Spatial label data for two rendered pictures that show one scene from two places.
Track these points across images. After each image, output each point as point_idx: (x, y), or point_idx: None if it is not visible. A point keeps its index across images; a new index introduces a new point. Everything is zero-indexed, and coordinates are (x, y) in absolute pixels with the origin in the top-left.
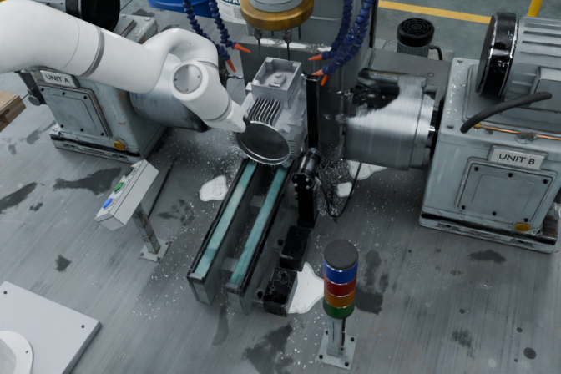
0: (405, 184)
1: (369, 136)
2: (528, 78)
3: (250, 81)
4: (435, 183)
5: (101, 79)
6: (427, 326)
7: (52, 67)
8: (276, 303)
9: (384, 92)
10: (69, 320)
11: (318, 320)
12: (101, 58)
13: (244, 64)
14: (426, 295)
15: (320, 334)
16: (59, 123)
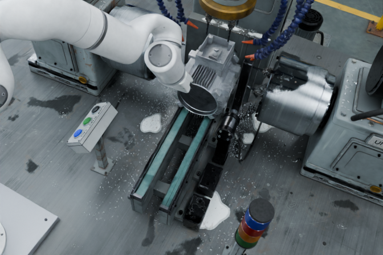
0: (292, 140)
1: (279, 109)
2: None
3: (190, 46)
4: (320, 149)
5: (99, 53)
6: (298, 251)
7: (64, 41)
8: (193, 222)
9: (296, 78)
10: (35, 213)
11: (221, 236)
12: (103, 38)
13: (188, 33)
14: (300, 227)
15: (221, 247)
16: (38, 56)
